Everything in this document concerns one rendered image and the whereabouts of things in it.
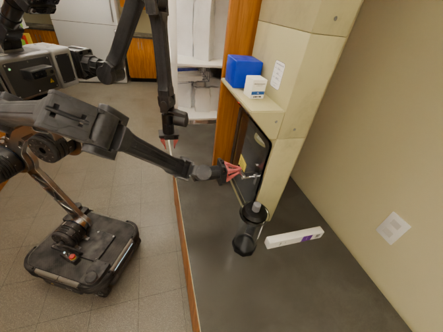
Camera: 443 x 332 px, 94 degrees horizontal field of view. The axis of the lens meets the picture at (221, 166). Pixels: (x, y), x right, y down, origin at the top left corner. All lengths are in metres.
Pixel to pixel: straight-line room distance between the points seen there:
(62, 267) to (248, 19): 1.80
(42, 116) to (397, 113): 1.00
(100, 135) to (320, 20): 0.56
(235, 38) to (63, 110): 0.66
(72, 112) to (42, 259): 1.56
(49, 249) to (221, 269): 1.41
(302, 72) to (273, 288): 0.74
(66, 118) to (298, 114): 0.60
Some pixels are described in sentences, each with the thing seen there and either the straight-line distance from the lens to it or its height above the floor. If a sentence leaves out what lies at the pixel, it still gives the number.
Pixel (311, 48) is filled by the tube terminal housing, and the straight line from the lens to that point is 0.65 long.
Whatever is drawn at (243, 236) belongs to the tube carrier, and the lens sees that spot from 0.83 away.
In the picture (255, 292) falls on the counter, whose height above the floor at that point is 0.94.
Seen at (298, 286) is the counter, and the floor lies 0.94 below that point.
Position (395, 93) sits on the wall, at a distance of 0.98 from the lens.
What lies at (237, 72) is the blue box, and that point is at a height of 1.57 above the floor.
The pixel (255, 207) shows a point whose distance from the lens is 0.74.
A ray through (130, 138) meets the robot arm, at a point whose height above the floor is 1.46.
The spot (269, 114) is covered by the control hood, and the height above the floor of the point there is 1.50.
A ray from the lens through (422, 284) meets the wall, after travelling 1.04.
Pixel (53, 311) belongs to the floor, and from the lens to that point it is 2.04.
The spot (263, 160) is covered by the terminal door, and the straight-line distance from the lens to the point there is 0.77.
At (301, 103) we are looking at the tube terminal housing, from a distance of 0.69.
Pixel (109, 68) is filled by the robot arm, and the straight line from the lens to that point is 1.11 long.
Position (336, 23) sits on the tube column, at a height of 1.74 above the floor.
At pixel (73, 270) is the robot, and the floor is 0.24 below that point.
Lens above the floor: 1.74
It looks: 38 degrees down
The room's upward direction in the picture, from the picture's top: 8 degrees clockwise
